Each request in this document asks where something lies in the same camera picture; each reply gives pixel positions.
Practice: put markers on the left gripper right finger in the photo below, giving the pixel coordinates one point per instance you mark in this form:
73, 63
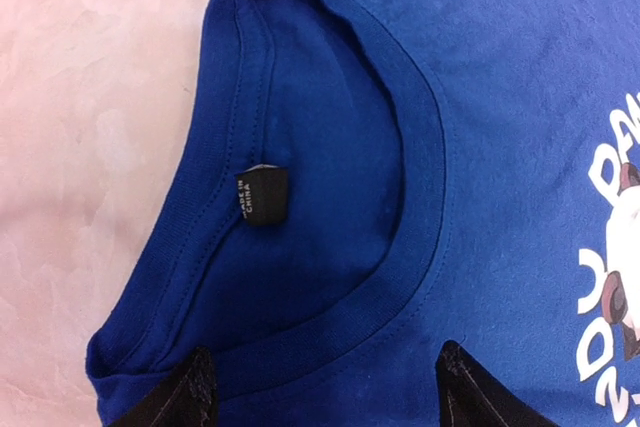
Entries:
469, 395

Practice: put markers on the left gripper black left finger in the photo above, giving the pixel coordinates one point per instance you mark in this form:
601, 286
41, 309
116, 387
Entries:
188, 397

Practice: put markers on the blue printed t-shirt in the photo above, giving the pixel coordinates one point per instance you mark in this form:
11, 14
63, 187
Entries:
364, 180

